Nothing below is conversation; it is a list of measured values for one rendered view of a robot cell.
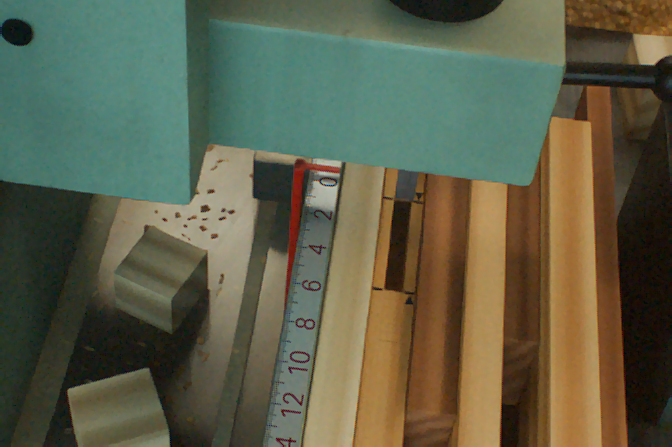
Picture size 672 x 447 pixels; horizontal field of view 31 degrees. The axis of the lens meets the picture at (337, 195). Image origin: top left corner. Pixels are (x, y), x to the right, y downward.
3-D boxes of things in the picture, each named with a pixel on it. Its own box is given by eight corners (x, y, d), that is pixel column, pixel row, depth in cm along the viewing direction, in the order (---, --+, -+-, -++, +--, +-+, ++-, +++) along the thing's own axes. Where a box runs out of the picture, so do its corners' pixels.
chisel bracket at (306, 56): (526, 215, 52) (569, 66, 45) (197, 170, 52) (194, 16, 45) (527, 94, 56) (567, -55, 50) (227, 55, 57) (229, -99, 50)
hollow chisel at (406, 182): (413, 201, 56) (427, 125, 53) (394, 198, 56) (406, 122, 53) (415, 186, 57) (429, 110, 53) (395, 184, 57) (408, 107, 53)
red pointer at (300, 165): (319, 354, 66) (339, 175, 56) (281, 349, 67) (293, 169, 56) (321, 342, 67) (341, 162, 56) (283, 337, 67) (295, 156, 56)
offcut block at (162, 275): (115, 308, 69) (111, 272, 67) (153, 261, 72) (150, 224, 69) (172, 335, 68) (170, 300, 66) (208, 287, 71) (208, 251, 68)
